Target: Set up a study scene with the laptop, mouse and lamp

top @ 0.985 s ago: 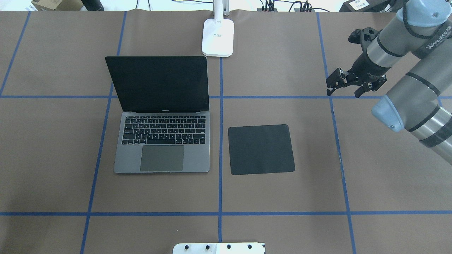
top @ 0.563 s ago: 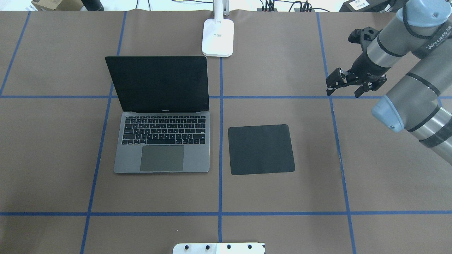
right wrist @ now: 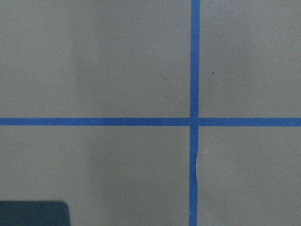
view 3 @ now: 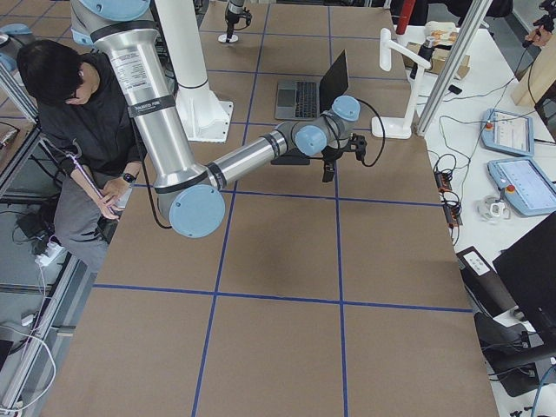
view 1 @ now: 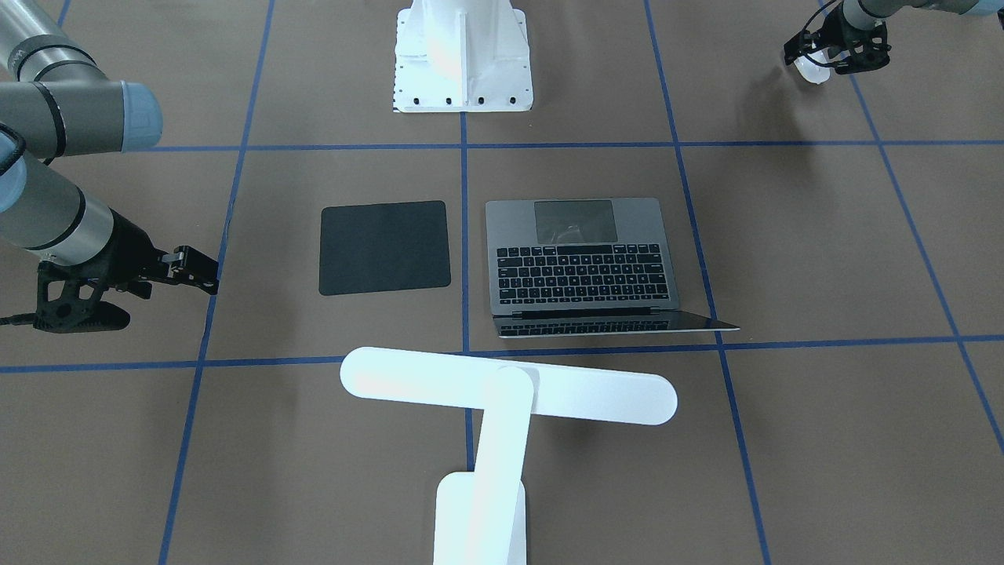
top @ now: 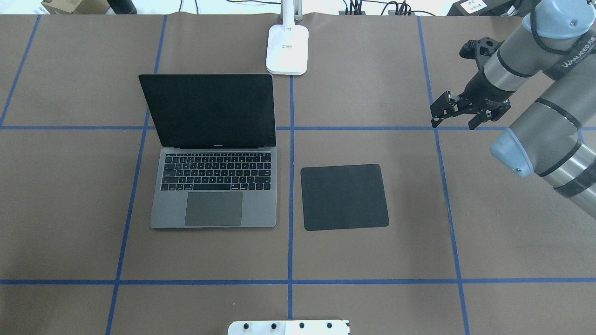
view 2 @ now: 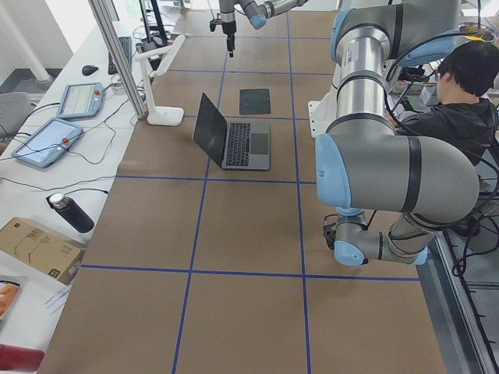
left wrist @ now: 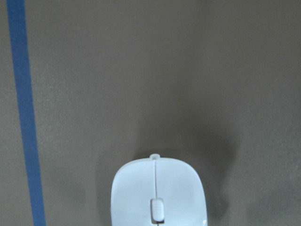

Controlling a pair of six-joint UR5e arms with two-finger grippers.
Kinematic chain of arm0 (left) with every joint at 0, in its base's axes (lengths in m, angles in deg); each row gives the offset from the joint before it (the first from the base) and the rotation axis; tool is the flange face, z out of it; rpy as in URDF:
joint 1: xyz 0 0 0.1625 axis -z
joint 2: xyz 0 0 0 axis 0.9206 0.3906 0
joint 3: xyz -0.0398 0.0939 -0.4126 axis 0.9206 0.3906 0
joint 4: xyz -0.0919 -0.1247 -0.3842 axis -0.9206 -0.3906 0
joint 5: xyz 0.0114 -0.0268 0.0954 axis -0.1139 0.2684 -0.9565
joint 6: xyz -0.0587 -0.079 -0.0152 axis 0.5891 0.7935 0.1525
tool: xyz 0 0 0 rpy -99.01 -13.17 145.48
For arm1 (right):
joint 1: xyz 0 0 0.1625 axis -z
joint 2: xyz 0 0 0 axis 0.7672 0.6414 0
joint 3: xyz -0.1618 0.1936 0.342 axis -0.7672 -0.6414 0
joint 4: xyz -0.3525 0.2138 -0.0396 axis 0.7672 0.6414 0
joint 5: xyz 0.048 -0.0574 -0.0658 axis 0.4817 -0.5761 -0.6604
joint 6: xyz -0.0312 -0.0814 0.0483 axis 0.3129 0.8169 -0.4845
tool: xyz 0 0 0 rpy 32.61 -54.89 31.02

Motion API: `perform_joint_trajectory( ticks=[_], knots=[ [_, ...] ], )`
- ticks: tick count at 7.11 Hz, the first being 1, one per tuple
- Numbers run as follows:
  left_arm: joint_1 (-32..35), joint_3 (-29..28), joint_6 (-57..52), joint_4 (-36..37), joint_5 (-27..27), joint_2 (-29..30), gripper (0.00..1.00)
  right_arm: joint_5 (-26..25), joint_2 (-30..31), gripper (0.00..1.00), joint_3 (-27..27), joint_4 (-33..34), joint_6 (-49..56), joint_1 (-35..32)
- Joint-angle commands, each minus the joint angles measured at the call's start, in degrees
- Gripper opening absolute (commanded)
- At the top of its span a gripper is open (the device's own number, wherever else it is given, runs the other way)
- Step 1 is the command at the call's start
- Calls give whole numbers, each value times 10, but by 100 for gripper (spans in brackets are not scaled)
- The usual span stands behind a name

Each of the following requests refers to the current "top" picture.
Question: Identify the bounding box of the black mouse pad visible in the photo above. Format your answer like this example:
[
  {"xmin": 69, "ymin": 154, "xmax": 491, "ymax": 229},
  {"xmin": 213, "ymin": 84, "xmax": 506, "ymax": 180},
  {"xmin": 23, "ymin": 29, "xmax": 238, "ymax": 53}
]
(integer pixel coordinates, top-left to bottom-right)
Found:
[{"xmin": 300, "ymin": 164, "xmax": 390, "ymax": 231}]

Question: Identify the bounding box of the brown cardboard box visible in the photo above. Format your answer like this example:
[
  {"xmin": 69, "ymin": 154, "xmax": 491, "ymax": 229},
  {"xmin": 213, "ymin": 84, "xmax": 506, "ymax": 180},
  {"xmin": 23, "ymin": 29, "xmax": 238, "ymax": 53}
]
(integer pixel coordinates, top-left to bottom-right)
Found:
[{"xmin": 41, "ymin": 0, "xmax": 110, "ymax": 15}]

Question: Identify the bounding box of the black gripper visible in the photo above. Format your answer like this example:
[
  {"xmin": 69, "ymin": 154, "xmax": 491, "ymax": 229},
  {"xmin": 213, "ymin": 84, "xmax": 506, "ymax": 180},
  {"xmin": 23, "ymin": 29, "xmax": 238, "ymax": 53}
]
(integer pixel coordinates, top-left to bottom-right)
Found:
[{"xmin": 430, "ymin": 70, "xmax": 512, "ymax": 131}]

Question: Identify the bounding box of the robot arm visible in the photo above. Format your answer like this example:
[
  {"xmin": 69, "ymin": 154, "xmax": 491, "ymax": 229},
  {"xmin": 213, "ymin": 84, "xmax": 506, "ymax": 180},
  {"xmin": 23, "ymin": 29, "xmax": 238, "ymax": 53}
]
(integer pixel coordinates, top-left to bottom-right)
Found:
[{"xmin": 430, "ymin": 0, "xmax": 596, "ymax": 217}]

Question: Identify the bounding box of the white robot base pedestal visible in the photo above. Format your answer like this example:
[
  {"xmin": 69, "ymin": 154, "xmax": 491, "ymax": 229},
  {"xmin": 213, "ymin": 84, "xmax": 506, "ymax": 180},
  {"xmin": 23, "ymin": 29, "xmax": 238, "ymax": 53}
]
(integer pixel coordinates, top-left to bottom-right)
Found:
[{"xmin": 227, "ymin": 320, "xmax": 351, "ymax": 335}]

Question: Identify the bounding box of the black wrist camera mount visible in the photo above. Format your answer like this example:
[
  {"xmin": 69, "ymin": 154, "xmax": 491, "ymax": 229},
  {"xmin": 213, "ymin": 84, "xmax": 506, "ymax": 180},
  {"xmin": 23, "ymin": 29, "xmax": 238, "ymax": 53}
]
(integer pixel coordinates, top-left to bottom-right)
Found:
[{"xmin": 459, "ymin": 37, "xmax": 503, "ymax": 60}]

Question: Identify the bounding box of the grey laptop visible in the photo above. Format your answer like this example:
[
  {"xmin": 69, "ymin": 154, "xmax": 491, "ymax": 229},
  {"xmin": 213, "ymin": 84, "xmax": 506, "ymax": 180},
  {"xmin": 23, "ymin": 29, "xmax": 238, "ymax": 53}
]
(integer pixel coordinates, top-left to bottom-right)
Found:
[{"xmin": 138, "ymin": 74, "xmax": 278, "ymax": 229}]

